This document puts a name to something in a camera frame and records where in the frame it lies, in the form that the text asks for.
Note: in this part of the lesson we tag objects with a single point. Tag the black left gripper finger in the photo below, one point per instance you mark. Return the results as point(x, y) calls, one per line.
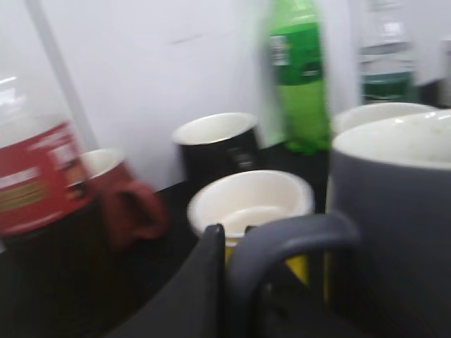
point(191, 304)

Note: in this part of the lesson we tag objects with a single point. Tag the grey ceramic mug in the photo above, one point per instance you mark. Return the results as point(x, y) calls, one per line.
point(404, 268)

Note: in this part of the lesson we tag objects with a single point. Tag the dark red ceramic mug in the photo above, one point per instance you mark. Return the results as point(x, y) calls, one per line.
point(132, 209)

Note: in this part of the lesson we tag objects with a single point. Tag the black ceramic mug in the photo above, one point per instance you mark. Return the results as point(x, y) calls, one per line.
point(218, 145)

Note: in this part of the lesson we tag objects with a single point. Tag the white ceramic mug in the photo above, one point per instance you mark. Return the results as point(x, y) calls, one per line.
point(373, 114)

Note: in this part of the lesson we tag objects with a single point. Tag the green sprite bottle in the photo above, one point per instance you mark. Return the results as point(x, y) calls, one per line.
point(294, 55)

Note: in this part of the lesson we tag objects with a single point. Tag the yellow plastic cup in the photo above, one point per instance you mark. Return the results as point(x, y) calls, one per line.
point(251, 198)

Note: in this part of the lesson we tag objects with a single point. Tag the brown tea bottle red label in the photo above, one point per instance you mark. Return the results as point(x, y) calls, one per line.
point(51, 219)

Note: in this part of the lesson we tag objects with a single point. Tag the clear water bottle green label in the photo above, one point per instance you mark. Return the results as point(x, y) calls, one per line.
point(386, 54)

